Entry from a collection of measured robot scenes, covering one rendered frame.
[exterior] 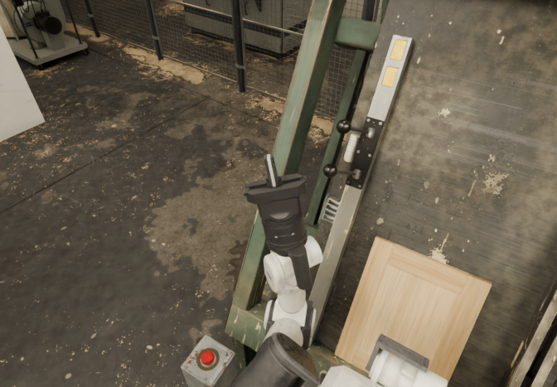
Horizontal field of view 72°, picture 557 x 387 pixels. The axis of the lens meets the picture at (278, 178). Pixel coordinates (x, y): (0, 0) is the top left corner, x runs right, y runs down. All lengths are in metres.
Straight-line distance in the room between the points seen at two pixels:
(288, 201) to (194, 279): 1.88
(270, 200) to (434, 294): 0.60
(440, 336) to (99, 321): 1.94
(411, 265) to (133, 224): 2.26
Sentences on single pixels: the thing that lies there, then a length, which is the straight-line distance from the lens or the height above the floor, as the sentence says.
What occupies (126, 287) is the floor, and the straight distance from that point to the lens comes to 2.67.
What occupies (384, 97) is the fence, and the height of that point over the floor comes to 1.58.
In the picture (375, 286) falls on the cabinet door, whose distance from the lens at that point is 1.19.
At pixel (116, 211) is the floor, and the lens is 3.16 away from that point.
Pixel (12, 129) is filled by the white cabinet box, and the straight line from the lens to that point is 4.46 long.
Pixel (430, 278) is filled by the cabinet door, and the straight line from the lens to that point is 1.16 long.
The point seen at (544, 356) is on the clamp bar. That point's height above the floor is 1.18.
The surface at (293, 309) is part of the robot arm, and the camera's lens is 1.02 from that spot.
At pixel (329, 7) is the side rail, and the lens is 1.17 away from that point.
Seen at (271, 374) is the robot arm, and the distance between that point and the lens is 0.79.
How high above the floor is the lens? 2.09
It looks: 41 degrees down
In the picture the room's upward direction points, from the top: straight up
